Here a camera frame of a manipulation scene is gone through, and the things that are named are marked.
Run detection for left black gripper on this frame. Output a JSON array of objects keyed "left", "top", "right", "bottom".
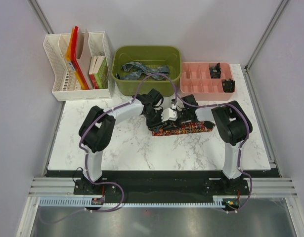
[{"left": 143, "top": 110, "right": 167, "bottom": 134}]

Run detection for red patterned tie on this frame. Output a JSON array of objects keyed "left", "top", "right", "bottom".
[{"left": 152, "top": 121, "right": 216, "bottom": 137}]

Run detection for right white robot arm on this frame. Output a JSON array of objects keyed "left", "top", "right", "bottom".
[{"left": 174, "top": 95, "right": 253, "bottom": 195}]

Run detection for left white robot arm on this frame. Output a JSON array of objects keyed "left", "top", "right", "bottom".
[{"left": 79, "top": 89, "right": 165, "bottom": 194}]

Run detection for pink divided organizer tray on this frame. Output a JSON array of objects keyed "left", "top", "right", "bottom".
[{"left": 180, "top": 62, "right": 236, "bottom": 101}]

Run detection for rolled dark tie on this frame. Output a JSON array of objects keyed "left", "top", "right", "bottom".
[
  {"left": 209, "top": 63, "right": 221, "bottom": 79},
  {"left": 221, "top": 79, "right": 235, "bottom": 93}
]

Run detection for blue patterned tie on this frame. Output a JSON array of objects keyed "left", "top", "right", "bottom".
[{"left": 115, "top": 61, "right": 170, "bottom": 80}]

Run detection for olive green plastic bin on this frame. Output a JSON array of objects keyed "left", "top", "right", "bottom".
[{"left": 111, "top": 45, "right": 182, "bottom": 97}]

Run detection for green treehouse book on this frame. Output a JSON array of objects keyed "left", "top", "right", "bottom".
[{"left": 99, "top": 58, "right": 109, "bottom": 89}]

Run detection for red white book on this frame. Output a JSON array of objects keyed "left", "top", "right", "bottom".
[{"left": 88, "top": 56, "right": 105, "bottom": 89}]

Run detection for white plastic file rack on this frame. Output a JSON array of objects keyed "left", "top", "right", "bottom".
[{"left": 43, "top": 27, "right": 115, "bottom": 101}]

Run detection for beige folder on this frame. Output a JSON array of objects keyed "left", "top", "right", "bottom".
[{"left": 76, "top": 29, "right": 93, "bottom": 89}]

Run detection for orange red folder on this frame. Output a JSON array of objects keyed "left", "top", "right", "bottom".
[{"left": 65, "top": 26, "right": 89, "bottom": 90}]

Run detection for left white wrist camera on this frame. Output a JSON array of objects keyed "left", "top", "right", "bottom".
[{"left": 161, "top": 108, "right": 178, "bottom": 121}]

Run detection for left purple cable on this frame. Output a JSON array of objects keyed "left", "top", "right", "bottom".
[{"left": 79, "top": 73, "right": 179, "bottom": 185}]

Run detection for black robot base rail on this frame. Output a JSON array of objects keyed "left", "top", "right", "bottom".
[{"left": 74, "top": 170, "right": 249, "bottom": 204}]

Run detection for white slotted cable duct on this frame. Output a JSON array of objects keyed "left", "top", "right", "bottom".
[{"left": 39, "top": 197, "right": 233, "bottom": 208}]

